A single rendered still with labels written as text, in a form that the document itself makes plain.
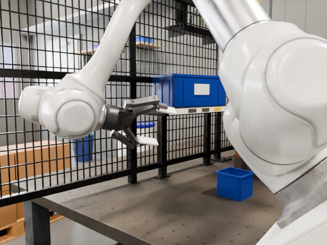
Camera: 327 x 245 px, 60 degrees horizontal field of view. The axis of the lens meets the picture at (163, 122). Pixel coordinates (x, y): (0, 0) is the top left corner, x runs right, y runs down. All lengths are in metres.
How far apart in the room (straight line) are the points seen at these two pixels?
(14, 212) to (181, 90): 1.73
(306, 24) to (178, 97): 2.36
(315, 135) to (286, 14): 3.00
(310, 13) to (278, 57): 2.94
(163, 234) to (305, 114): 0.55
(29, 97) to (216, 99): 0.80
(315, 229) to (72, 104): 0.45
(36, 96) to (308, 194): 0.63
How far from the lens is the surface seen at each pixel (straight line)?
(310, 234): 0.49
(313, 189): 0.61
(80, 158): 4.78
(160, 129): 1.27
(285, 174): 0.62
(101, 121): 0.78
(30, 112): 0.75
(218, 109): 1.26
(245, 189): 1.09
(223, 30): 0.53
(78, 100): 0.57
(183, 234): 0.83
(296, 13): 3.37
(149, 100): 0.81
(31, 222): 1.40
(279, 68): 0.39
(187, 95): 1.16
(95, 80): 0.63
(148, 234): 0.83
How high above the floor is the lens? 1.08
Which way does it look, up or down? 6 degrees down
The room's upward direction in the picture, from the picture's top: straight up
